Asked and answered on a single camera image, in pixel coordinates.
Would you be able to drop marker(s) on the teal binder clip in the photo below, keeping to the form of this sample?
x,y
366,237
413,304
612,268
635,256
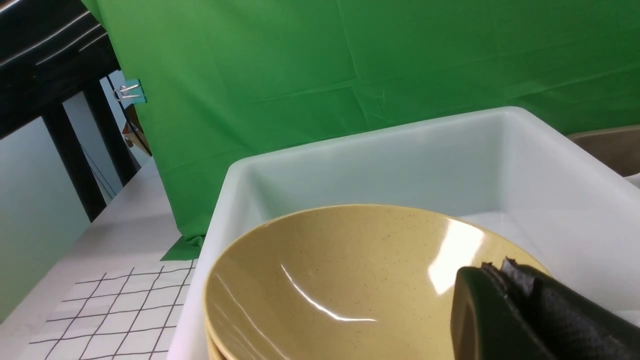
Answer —
x,y
130,92

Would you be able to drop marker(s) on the stack of yellow bowls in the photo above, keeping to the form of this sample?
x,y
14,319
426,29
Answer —
x,y
213,351

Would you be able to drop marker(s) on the large white plastic tub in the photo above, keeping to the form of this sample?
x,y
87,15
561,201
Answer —
x,y
503,169

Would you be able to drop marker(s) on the white grid tablecloth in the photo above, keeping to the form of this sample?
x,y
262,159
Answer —
x,y
126,314

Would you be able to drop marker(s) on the green backdrop cloth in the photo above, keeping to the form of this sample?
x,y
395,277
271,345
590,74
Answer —
x,y
229,79

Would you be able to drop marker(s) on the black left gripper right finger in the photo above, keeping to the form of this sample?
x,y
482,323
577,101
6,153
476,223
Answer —
x,y
567,323

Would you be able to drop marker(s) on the olive-brown spoon bin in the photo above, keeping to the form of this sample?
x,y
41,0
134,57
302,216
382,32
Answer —
x,y
617,148

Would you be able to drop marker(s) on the black table frame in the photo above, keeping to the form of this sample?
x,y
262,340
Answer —
x,y
50,51

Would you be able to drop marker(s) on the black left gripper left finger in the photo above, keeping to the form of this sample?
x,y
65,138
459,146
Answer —
x,y
486,324

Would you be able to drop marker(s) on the yellow noodle bowl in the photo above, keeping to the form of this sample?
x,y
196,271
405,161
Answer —
x,y
346,282

